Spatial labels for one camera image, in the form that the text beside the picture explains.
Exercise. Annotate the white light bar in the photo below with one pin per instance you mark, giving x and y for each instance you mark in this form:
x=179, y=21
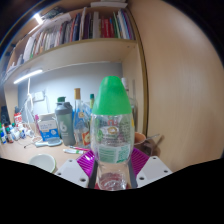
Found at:
x=28, y=76

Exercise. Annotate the white tube with green end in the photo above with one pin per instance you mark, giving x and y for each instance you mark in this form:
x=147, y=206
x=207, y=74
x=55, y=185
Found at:
x=73, y=151

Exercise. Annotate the grey shaker bottle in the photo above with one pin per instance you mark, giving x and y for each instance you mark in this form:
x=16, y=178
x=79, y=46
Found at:
x=65, y=125

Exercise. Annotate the clear glass bottle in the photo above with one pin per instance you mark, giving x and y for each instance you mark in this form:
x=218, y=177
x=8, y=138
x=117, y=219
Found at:
x=132, y=100

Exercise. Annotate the white lamp stand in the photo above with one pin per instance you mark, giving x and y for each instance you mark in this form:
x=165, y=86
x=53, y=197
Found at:
x=29, y=96

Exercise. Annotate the white mug with green rim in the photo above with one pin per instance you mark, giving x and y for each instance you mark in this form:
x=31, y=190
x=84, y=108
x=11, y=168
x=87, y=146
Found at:
x=43, y=162

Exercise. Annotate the white and blue cardboard box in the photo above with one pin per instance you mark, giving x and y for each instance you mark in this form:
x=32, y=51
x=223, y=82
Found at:
x=49, y=128

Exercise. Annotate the brown cup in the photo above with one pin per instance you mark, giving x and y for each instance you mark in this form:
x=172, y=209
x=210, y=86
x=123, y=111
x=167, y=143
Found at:
x=145, y=141

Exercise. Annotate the light blue hairbrush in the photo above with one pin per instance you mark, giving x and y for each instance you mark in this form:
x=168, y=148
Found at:
x=50, y=142

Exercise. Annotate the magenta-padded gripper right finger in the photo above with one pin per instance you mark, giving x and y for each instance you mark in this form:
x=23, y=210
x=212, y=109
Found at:
x=155, y=170

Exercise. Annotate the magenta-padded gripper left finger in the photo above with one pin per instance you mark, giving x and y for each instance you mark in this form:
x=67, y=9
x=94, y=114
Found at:
x=71, y=171

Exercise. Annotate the tall green bottle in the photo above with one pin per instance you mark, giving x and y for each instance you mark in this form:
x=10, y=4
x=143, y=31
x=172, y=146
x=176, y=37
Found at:
x=61, y=99

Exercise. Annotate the clear bottle with green cap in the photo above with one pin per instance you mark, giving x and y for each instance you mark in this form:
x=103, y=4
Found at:
x=112, y=100

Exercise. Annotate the clear bottle with yellow cap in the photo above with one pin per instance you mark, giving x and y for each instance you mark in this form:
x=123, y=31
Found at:
x=80, y=120

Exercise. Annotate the red and white canister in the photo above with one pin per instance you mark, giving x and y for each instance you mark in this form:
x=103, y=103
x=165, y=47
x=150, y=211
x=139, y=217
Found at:
x=18, y=119

